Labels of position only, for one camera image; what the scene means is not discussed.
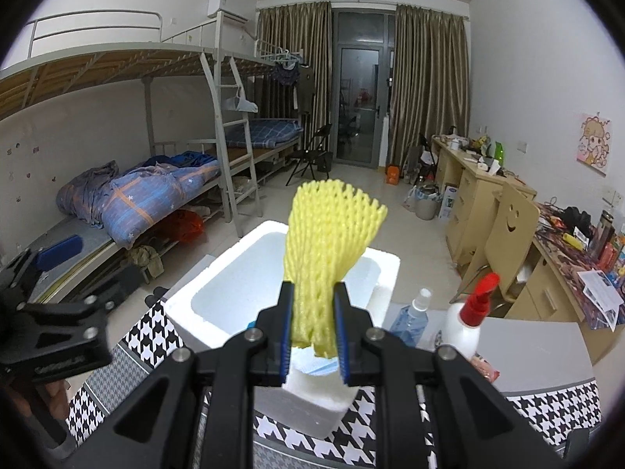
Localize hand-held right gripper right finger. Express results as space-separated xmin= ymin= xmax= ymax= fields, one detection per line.
xmin=333 ymin=281 xmax=567 ymax=469

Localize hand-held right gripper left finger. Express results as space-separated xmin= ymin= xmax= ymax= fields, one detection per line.
xmin=68 ymin=281 xmax=296 ymax=469

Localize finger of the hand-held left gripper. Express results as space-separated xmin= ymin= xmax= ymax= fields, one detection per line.
xmin=17 ymin=294 xmax=118 ymax=335
xmin=0 ymin=234 xmax=84 ymax=304

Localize white foam box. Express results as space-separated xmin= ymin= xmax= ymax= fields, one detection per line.
xmin=163 ymin=220 xmax=401 ymax=438

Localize yellow foam fruit net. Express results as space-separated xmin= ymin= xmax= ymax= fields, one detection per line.
xmin=283 ymin=181 xmax=389 ymax=360

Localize blue spray bottle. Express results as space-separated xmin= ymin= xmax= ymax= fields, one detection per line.
xmin=388 ymin=289 xmax=433 ymax=350

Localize houndstooth table mat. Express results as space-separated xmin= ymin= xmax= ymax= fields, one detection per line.
xmin=66 ymin=298 xmax=604 ymax=469

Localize olive cloth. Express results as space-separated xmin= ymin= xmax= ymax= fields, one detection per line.
xmin=128 ymin=245 xmax=164 ymax=284

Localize blue quilt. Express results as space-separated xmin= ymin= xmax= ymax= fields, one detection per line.
xmin=56 ymin=154 xmax=220 ymax=250

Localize white pump bottle red pump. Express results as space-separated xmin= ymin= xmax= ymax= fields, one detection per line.
xmin=442 ymin=274 xmax=501 ymax=360

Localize red plastic bag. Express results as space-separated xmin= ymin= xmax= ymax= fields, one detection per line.
xmin=161 ymin=210 xmax=205 ymax=242

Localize red snack packet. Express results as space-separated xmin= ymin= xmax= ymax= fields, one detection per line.
xmin=471 ymin=356 xmax=501 ymax=382

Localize white carton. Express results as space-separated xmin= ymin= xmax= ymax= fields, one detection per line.
xmin=438 ymin=184 xmax=460 ymax=220

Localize black folding chair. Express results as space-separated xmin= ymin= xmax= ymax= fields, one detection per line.
xmin=286 ymin=124 xmax=333 ymax=186

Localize light wooden desk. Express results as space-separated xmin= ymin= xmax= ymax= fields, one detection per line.
xmin=518 ymin=205 xmax=625 ymax=367
xmin=432 ymin=137 xmax=538 ymax=265

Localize wooden chair with smiley cutout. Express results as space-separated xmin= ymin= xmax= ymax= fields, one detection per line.
xmin=452 ymin=183 xmax=540 ymax=304

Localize blue checked bedding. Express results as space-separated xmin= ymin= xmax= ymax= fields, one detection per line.
xmin=225 ymin=118 xmax=304 ymax=150

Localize white metal bunk bed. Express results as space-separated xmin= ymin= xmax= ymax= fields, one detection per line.
xmin=0 ymin=12 xmax=259 ymax=306
xmin=215 ymin=10 xmax=306 ymax=191

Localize glass balcony door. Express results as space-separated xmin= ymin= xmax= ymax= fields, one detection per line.
xmin=331 ymin=10 xmax=396 ymax=169

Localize printed desk mat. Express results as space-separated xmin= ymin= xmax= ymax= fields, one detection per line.
xmin=534 ymin=205 xmax=625 ymax=330

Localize hanging dark clothes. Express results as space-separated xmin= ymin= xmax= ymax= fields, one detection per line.
xmin=271 ymin=59 xmax=316 ymax=108

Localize white paper sheets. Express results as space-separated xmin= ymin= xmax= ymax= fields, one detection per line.
xmin=579 ymin=269 xmax=625 ymax=323

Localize brown curtain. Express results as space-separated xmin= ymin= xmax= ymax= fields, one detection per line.
xmin=388 ymin=5 xmax=470 ymax=169
xmin=256 ymin=2 xmax=333 ymax=186

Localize row of toiletry bottles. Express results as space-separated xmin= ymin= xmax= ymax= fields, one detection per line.
xmin=588 ymin=210 xmax=625 ymax=274

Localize cartoon wall poster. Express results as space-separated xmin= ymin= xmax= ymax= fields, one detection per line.
xmin=576 ymin=112 xmax=612 ymax=175

